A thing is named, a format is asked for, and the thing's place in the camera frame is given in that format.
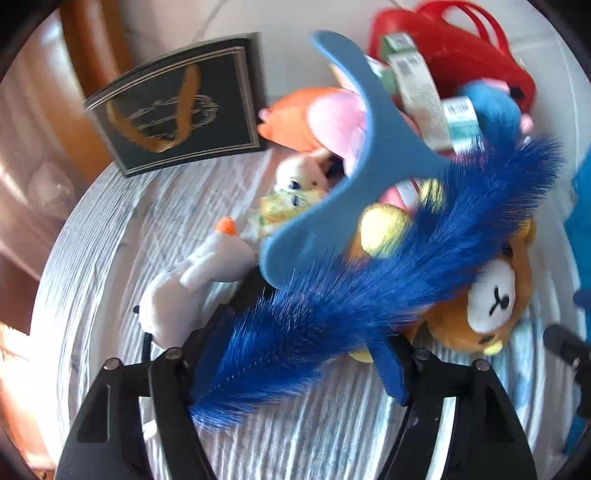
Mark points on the orange pink plush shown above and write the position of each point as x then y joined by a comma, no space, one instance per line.
309,119

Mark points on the blue feather duster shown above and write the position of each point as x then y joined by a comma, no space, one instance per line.
337,306

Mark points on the red toy suitcase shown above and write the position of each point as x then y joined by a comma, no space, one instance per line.
454,55

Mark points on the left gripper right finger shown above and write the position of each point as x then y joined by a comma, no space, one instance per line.
443,405

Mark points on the tall white green box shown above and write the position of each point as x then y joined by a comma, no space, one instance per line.
419,95

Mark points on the blue plastic crate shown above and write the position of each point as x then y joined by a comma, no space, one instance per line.
577,227

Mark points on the striped white tablecloth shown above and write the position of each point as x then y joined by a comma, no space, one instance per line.
281,343

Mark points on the small teal white box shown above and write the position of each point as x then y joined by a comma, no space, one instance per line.
462,122

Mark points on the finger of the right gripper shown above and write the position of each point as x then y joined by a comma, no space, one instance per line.
582,299
564,344

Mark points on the brown bear plush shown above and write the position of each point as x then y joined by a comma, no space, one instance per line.
480,319

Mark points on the black gift bag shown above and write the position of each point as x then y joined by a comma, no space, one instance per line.
196,103

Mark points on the clear plastic bag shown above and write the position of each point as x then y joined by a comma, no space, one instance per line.
51,191

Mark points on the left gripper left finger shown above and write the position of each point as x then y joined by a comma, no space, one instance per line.
152,405

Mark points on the blue round plush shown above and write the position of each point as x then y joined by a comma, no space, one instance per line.
499,116

